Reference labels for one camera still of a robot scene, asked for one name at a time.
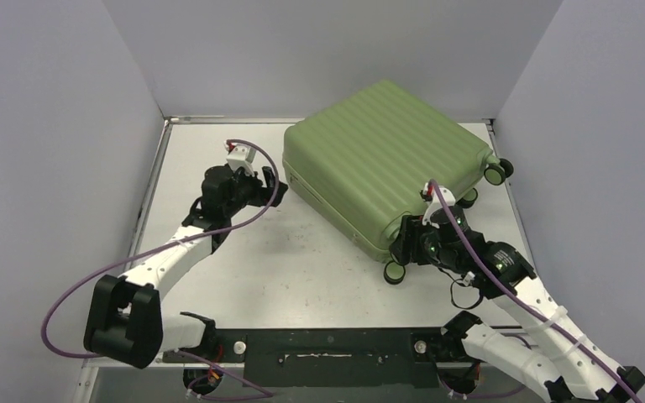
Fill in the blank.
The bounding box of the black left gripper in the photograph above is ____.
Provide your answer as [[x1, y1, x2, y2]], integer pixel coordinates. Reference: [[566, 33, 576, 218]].
[[223, 165, 286, 217]]

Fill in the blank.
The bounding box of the green suitcase with blue lining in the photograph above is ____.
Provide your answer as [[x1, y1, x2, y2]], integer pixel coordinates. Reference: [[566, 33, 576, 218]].
[[282, 80, 500, 262]]

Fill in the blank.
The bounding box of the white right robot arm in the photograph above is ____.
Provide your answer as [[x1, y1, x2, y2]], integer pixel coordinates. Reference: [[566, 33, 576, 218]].
[[390, 211, 645, 402]]

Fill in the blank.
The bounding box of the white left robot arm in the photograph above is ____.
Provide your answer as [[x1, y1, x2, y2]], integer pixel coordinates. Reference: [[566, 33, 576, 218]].
[[83, 165, 287, 369]]

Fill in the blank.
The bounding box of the front green suitcase wheel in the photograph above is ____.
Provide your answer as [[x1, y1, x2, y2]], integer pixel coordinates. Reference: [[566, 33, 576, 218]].
[[383, 261, 406, 285]]

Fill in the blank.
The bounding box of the middle left suitcase wheel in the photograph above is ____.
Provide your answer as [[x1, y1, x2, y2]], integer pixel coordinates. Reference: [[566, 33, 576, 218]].
[[484, 158, 515, 186]]

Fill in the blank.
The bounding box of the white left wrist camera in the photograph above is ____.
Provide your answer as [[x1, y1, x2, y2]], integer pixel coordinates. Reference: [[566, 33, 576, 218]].
[[226, 142, 257, 176]]

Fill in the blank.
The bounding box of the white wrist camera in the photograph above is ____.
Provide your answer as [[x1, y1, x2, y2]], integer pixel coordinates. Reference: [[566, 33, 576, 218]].
[[226, 142, 257, 176], [420, 180, 457, 228]]

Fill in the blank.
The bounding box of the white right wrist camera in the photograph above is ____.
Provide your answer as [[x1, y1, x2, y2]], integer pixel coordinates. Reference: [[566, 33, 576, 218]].
[[420, 180, 457, 228]]

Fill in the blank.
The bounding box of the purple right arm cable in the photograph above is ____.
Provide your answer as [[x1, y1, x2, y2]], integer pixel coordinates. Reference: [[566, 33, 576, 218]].
[[427, 179, 643, 403]]

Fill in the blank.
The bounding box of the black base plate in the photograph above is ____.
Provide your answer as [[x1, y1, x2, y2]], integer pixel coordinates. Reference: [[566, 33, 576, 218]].
[[183, 327, 496, 390]]

